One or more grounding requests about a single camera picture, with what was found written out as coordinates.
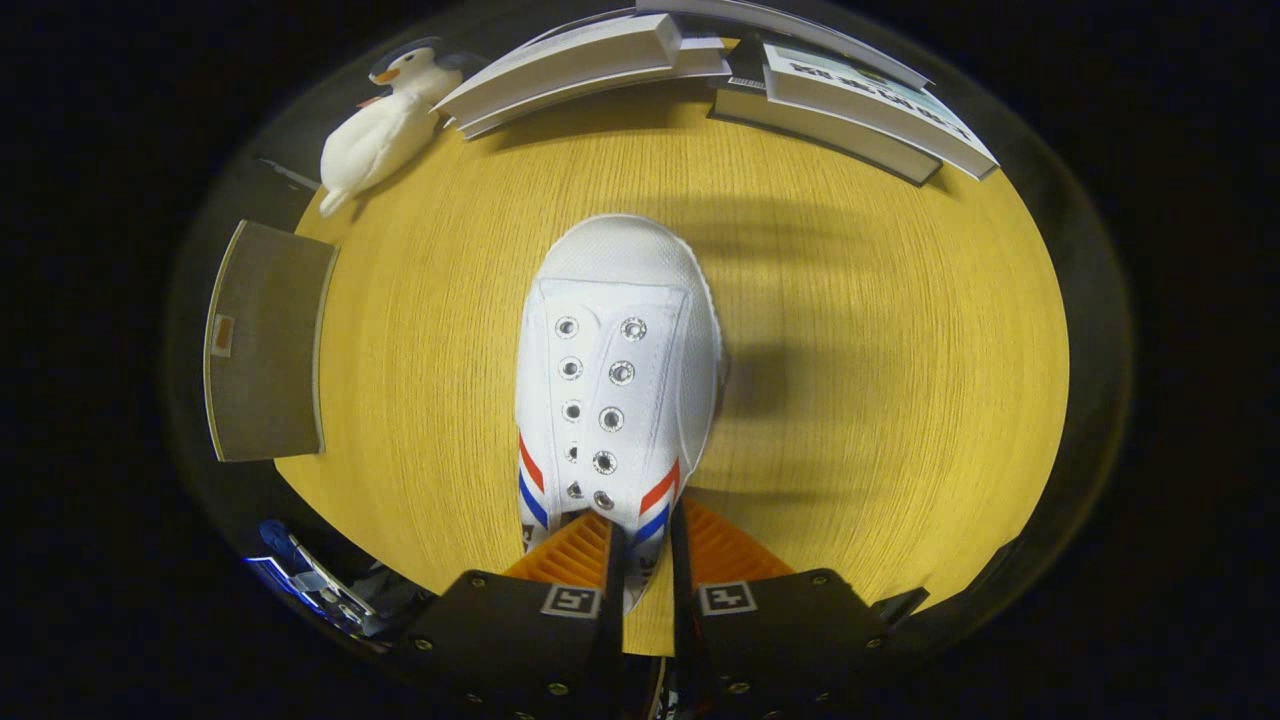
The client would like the green and white book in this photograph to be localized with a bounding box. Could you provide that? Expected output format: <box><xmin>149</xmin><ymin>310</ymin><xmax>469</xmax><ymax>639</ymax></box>
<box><xmin>762</xmin><ymin>40</ymin><xmax>1001</xmax><ymax>182</ymax></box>

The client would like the computer monitor screen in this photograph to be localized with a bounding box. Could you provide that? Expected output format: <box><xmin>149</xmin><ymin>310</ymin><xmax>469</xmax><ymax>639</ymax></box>
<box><xmin>245</xmin><ymin>555</ymin><xmax>331</xmax><ymax>617</ymax></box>

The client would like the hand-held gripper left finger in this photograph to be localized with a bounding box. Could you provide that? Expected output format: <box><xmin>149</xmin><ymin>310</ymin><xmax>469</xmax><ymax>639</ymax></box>
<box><xmin>398</xmin><ymin>510</ymin><xmax>629</xmax><ymax>720</ymax></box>

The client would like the grey penguin plush toy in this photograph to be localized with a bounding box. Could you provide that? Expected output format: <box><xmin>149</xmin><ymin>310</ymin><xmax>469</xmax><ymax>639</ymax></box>
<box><xmin>368</xmin><ymin>37</ymin><xmax>491</xmax><ymax>101</ymax></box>

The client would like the beige fabric storage box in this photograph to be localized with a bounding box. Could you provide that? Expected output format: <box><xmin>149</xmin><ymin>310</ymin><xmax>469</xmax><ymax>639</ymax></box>
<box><xmin>203</xmin><ymin>219</ymin><xmax>341</xmax><ymax>464</ymax></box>

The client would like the white portrait cover book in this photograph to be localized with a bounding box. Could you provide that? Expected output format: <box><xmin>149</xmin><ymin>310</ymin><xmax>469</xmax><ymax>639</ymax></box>
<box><xmin>432</xmin><ymin>12</ymin><xmax>736</xmax><ymax>141</ymax></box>

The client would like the white plush duck toy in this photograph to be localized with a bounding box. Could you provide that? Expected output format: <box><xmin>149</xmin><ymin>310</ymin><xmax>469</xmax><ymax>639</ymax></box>
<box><xmin>318</xmin><ymin>85</ymin><xmax>441</xmax><ymax>219</ymax></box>

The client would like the white striped canvas shoe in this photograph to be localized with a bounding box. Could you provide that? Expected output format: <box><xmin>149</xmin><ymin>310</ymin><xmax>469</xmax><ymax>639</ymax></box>
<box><xmin>513</xmin><ymin>213</ymin><xmax>726</xmax><ymax>613</ymax></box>

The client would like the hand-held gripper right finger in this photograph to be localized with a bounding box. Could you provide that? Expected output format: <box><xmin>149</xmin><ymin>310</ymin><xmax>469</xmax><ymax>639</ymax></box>
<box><xmin>668</xmin><ymin>500</ymin><xmax>891</xmax><ymax>720</ymax></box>

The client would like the grey laptop computer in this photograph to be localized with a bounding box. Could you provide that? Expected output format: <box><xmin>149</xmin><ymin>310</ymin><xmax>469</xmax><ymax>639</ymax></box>
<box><xmin>290</xmin><ymin>540</ymin><xmax>381</xmax><ymax>633</ymax></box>

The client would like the blue cover book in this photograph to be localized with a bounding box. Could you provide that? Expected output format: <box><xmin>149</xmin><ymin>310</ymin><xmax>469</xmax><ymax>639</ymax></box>
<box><xmin>635</xmin><ymin>0</ymin><xmax>933</xmax><ymax>91</ymax></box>

